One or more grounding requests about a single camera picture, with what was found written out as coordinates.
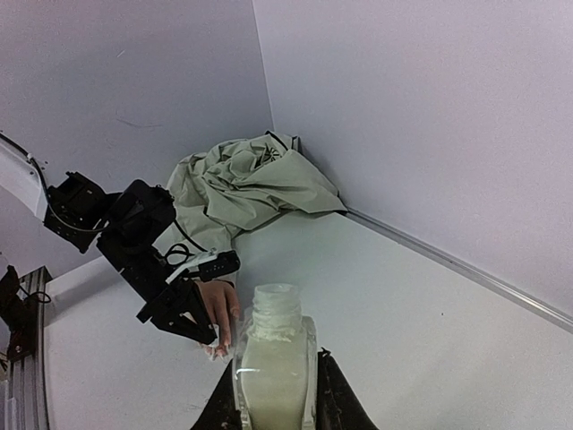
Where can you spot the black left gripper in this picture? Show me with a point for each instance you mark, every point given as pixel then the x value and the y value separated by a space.
pixel 180 309

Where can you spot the beige jacket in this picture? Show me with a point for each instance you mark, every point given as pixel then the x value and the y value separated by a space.
pixel 240 185

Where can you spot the aluminium front rail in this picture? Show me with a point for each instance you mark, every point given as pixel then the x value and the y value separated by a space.
pixel 23 301

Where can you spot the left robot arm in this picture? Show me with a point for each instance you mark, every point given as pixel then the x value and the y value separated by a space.
pixel 124 227

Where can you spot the aluminium back table rail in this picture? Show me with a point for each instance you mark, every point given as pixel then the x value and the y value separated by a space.
pixel 498 286

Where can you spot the white nail polish bottle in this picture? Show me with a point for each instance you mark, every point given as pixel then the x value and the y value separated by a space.
pixel 275 364

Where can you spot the mannequin hand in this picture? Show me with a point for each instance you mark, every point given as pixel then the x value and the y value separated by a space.
pixel 222 304

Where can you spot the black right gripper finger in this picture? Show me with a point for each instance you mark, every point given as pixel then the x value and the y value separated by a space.
pixel 337 407

